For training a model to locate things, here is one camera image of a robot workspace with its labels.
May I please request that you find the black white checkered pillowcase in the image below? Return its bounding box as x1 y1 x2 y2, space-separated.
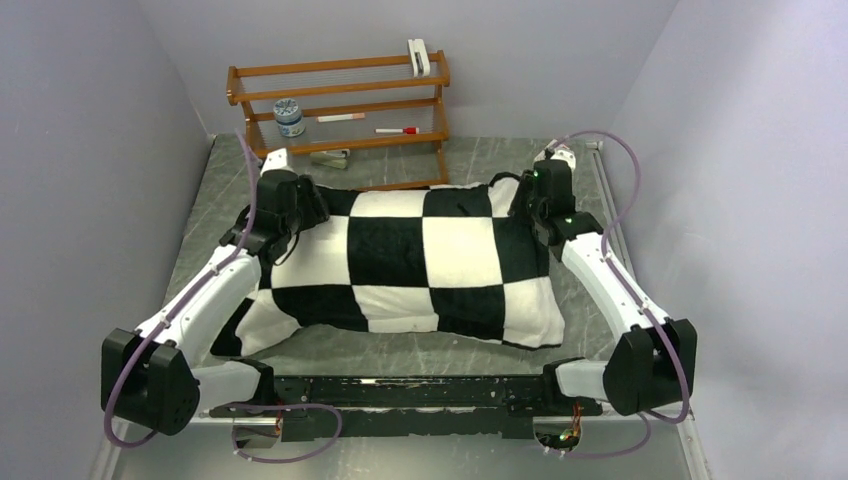
211 173 565 357

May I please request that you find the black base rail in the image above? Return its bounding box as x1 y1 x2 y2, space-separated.
207 374 603 442

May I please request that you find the white clip on rack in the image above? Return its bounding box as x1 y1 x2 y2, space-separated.
407 38 431 78

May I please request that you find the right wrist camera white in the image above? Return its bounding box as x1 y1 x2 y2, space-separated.
533 139 577 171

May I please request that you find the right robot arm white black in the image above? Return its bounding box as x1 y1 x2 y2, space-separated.
509 160 697 421

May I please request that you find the wooden shelf rack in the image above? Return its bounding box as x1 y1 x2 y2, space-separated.
226 50 451 190

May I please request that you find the blue white round jar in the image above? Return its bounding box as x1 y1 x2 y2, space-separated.
272 98 305 138

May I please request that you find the white marker pink cap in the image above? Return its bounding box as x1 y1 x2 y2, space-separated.
316 112 366 123

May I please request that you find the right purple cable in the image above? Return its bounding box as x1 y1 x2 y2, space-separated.
547 129 693 427

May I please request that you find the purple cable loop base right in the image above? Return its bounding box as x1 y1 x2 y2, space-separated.
533 414 653 460

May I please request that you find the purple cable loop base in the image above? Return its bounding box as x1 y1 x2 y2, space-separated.
533 414 653 460
230 402 344 465

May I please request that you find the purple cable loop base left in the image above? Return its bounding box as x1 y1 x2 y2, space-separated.
230 402 344 465

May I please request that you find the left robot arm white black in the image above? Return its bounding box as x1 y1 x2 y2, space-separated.
100 169 329 441

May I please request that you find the green white stapler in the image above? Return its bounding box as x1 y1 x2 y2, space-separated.
309 149 351 170

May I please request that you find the white marker red cap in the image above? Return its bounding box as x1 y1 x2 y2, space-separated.
374 127 420 135

